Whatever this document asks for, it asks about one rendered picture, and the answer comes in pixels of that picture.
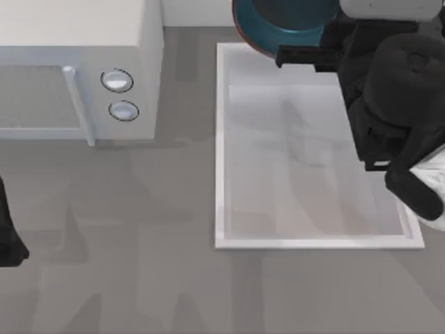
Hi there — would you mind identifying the blue bowl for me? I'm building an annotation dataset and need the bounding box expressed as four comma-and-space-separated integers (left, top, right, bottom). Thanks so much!
232, 0, 341, 58

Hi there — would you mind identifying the pale grey rounded box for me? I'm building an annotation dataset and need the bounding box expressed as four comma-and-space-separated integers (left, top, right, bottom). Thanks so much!
339, 0, 443, 21

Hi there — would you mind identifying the white sink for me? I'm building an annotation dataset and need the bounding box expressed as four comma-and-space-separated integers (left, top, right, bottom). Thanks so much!
212, 42, 426, 251

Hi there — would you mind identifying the large round microwave knob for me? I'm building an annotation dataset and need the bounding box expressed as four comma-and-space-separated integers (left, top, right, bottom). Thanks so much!
99, 67, 135, 94

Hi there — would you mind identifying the small round microwave knob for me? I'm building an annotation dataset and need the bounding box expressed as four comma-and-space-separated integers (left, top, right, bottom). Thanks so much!
108, 100, 140, 122

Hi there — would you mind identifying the pale microwave oven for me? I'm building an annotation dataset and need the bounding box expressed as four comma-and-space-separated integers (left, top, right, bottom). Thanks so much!
0, 0, 165, 150

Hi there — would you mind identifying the microwave oven door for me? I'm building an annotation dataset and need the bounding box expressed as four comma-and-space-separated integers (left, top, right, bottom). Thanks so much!
0, 65, 95, 147

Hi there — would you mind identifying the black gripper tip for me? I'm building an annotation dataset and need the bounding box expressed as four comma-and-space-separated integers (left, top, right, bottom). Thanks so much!
0, 175, 31, 269

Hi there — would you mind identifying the microwave door handle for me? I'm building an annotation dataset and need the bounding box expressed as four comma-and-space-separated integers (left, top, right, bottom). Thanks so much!
61, 65, 96, 147

